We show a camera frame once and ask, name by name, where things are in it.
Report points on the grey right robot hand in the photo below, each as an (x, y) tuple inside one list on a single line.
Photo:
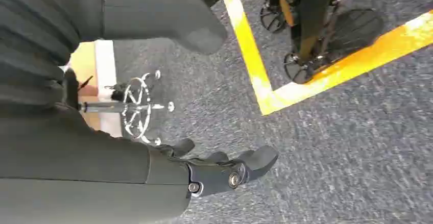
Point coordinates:
[(84, 168)]

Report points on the ribbed grey right robot arm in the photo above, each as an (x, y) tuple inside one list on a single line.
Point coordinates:
[(37, 29)]

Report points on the chrome stool with star base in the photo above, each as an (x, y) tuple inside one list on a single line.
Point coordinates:
[(137, 107)]

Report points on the pale wooden table white edge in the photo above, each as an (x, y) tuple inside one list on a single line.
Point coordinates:
[(105, 63)]

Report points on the yellow floor tape strip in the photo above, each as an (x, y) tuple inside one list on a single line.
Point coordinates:
[(365, 56), (248, 50)]

